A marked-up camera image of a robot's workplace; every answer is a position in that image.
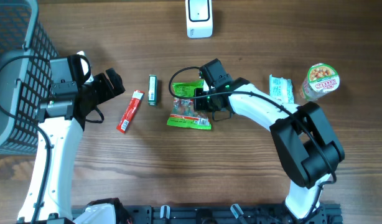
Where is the green snack bag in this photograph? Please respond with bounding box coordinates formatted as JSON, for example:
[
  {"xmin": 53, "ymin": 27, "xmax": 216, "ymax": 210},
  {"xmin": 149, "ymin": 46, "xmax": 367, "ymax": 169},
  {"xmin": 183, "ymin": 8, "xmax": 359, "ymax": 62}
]
[{"xmin": 167, "ymin": 80, "xmax": 212, "ymax": 130}]

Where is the red snack packet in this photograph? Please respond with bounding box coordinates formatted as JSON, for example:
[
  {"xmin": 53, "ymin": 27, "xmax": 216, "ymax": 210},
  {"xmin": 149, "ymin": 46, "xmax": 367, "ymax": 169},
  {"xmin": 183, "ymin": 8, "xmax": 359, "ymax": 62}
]
[{"xmin": 116, "ymin": 90, "xmax": 144, "ymax": 133}]

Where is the dark green small box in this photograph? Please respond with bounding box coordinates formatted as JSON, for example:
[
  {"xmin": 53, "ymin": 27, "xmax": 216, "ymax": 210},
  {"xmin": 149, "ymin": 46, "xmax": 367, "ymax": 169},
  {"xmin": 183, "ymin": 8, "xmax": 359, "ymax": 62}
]
[{"xmin": 148, "ymin": 75, "xmax": 158, "ymax": 106}]

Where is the pale green wipes packet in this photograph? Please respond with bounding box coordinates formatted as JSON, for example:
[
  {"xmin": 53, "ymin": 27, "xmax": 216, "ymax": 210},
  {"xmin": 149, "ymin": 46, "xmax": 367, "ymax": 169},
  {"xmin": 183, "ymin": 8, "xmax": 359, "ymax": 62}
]
[{"xmin": 269, "ymin": 75, "xmax": 294, "ymax": 104}]

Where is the instant noodle cup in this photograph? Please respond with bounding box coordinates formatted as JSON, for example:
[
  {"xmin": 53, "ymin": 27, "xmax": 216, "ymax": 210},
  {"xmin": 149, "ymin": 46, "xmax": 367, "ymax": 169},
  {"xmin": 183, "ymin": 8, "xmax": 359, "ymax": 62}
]
[{"xmin": 300, "ymin": 63, "xmax": 340, "ymax": 101}]

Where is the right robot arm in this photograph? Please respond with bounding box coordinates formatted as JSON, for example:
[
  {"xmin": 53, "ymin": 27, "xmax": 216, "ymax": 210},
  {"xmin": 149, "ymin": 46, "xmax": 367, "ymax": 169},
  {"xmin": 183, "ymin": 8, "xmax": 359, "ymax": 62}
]
[{"xmin": 196, "ymin": 59, "xmax": 345, "ymax": 223}]

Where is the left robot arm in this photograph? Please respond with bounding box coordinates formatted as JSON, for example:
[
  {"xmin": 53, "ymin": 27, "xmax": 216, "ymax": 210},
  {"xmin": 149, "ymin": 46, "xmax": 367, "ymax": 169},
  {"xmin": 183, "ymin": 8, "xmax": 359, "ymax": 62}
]
[{"xmin": 17, "ymin": 53, "xmax": 125, "ymax": 223}]

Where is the white barcode scanner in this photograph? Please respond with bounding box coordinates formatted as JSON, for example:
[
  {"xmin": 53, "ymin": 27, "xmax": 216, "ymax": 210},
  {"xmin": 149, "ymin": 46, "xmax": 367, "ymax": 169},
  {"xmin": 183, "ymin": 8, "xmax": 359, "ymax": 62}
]
[{"xmin": 185, "ymin": 0, "xmax": 213, "ymax": 39}]

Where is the grey plastic mesh basket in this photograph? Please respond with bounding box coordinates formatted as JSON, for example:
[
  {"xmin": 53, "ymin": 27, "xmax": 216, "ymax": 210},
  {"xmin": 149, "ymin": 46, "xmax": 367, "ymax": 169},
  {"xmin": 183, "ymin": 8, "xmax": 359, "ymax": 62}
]
[{"xmin": 0, "ymin": 0, "xmax": 58, "ymax": 154}]

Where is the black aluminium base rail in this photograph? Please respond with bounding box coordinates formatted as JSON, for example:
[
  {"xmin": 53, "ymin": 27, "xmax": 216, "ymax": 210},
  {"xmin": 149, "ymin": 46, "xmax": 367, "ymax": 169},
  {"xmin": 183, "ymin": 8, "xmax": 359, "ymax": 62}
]
[{"xmin": 71, "ymin": 203, "xmax": 343, "ymax": 224}]

